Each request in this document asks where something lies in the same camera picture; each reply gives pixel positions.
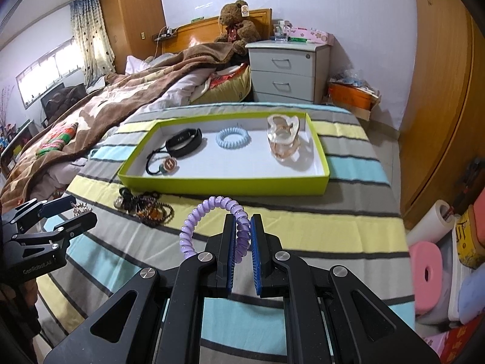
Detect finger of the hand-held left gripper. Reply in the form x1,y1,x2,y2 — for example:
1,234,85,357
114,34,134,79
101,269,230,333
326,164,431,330
0,196,76,236
13,211,98,254

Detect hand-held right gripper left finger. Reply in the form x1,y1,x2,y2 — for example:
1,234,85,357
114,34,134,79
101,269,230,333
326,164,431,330
43,213,237,364

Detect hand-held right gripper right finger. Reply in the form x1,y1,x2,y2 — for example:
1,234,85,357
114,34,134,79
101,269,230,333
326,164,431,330
250,214,442,364

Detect purple spiral hair tie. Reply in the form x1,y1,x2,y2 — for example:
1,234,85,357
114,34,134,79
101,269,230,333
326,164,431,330
180,196,251,264

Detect shallow green cardboard box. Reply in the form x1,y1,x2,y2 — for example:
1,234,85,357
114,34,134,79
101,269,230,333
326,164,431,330
117,112,331,197

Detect black hair tie round charm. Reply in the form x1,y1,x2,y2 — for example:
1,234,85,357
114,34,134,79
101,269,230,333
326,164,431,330
146,148,179,177

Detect large clear hair claw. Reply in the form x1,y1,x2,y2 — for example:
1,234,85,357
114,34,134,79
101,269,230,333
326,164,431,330
266,114,303,163

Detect light blue spiral hair tie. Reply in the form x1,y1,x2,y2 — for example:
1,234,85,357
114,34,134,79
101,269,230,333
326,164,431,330
216,128,251,150

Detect black wristband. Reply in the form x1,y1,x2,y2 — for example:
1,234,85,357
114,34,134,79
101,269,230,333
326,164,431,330
166,129,203,157

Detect person's left hand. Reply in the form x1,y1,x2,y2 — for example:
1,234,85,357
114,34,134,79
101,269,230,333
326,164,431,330
0,282,40,336

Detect striped bedsheet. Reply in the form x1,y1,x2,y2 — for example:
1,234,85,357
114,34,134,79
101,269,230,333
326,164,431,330
36,102,415,364

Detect cluttered shelf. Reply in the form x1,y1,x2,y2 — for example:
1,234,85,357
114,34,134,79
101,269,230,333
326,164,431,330
0,119,33,175

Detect dark chair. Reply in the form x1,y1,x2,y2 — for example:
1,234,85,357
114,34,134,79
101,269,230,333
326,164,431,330
40,83,88,126

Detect brown patterned blanket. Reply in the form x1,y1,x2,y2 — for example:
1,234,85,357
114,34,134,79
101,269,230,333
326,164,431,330
0,42,243,213

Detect window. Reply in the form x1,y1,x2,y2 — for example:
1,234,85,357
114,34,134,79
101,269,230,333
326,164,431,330
15,38,82,110

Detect yellow red pillow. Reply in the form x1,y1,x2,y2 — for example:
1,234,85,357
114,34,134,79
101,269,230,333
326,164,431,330
197,64,251,103

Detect dotted curtain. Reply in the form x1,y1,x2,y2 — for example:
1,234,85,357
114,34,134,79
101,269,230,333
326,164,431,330
69,0,115,88

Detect white paper roll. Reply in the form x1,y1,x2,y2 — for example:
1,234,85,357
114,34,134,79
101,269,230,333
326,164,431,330
405,200,453,238

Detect orange storage box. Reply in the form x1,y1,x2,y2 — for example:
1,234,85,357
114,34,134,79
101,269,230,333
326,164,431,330
328,81,374,110

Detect grey bedside cabinet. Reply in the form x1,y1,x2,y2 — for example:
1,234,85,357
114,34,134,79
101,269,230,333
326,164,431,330
246,40,334,105

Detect white container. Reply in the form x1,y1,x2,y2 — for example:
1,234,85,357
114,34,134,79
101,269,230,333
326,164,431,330
436,231,467,323

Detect pink floral box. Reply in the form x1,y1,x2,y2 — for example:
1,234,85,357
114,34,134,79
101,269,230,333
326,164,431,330
422,334,451,351

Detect tall wooden cabinet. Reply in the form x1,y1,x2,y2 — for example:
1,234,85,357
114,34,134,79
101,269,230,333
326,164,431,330
99,0,166,76

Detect power strip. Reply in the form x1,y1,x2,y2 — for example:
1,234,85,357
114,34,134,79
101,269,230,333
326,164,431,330
153,28,179,42

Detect yellow box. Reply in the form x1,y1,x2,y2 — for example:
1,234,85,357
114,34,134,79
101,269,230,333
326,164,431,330
457,205,485,270

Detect light blue cloth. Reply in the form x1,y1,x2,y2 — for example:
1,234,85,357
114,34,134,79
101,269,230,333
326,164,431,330
458,273,485,323

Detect red gift box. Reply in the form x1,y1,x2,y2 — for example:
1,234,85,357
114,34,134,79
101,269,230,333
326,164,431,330
441,313,482,364

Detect wooden headboard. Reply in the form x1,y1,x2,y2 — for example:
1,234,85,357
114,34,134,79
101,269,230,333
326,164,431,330
161,8,273,56

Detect clear bottles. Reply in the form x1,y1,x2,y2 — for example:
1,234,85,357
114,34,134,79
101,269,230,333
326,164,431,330
272,21,292,40

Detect pink tissue box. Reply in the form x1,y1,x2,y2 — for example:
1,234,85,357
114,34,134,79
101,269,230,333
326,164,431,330
290,26,334,45

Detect brown teddy bear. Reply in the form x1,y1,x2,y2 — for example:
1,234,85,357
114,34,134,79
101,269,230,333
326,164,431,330
213,0,262,56

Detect pink plastic bin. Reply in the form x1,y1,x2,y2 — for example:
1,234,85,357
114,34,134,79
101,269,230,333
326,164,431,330
473,190,485,221

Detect large wooden wardrobe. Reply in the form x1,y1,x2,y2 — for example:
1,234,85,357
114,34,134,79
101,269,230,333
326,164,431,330
400,0,485,232

